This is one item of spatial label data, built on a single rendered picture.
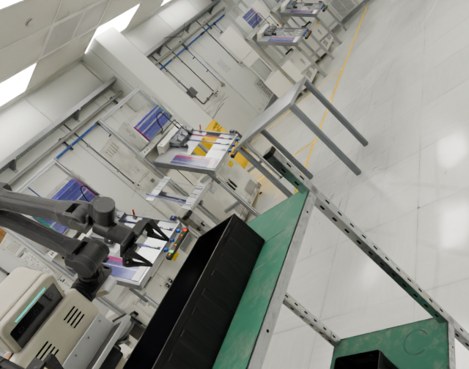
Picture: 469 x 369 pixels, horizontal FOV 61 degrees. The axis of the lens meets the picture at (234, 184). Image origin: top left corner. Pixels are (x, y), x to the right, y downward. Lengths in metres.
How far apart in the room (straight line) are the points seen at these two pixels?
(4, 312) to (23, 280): 0.11
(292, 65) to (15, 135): 4.37
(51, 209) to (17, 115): 4.69
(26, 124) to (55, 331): 4.67
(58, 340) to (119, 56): 5.47
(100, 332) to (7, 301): 0.29
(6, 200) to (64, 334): 0.44
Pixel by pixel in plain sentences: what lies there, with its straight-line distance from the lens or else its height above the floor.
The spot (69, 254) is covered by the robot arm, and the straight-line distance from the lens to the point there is 1.39.
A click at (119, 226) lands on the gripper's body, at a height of 1.25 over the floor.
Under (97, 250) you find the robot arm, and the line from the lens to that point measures 1.37.
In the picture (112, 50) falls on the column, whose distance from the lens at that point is 6.53.
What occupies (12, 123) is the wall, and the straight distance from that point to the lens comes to 5.84.
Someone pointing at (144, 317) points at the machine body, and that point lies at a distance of 3.55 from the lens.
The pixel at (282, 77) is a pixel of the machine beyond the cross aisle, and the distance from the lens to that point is 7.31.
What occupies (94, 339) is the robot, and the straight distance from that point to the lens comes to 1.40.
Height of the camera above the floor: 1.33
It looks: 12 degrees down
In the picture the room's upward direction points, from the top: 48 degrees counter-clockwise
